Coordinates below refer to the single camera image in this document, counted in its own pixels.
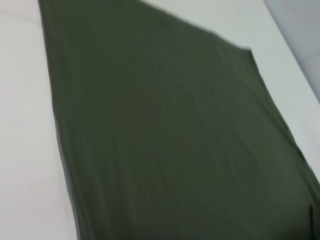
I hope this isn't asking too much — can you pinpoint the dark green t-shirt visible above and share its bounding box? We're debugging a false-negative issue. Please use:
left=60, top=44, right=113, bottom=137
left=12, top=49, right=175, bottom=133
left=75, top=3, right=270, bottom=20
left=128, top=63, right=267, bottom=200
left=37, top=0, right=320, bottom=240

